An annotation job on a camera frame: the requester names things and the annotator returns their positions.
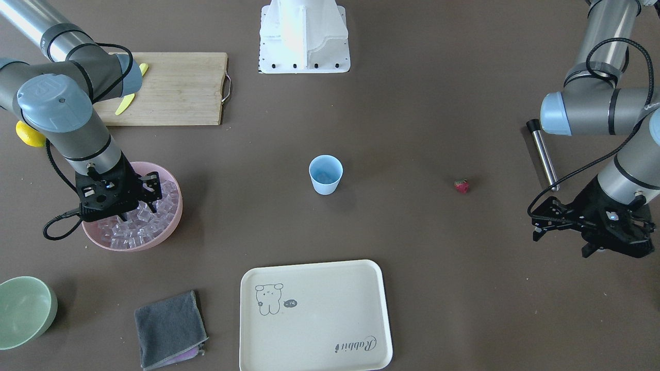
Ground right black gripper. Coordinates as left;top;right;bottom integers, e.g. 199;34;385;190
75;154;162;223

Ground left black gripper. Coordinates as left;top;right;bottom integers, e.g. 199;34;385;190
531;179;656;258

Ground clear ice cubes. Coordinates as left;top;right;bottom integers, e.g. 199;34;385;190
91;179;181;250

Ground red strawberry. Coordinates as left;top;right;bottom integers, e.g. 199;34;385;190
453;178;470;194

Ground steel muddler black tip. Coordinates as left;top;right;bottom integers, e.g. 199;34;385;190
525;119;560;192

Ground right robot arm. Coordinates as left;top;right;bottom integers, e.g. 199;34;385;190
1;1;162;222

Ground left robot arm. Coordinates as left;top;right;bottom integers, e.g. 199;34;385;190
526;1;659;258

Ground light blue plastic cup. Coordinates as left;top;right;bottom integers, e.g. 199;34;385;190
308;155;343;195

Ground pink bowl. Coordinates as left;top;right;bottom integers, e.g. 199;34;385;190
82;161;183;252

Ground yellow plastic knife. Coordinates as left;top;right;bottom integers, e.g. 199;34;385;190
114;63;149;115

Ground grey folded cloth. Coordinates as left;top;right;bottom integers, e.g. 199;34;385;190
134;290;208;370

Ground wooden cutting board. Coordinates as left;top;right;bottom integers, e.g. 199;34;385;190
94;52;230;126

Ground mint green bowl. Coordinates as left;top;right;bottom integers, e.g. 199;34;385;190
1;276;58;350

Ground brown table mat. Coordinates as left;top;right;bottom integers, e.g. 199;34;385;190
2;1;658;370

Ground cream rabbit tray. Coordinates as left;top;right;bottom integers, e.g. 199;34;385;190
239;259;393;370

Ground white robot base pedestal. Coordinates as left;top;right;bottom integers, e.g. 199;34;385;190
258;1;351;74

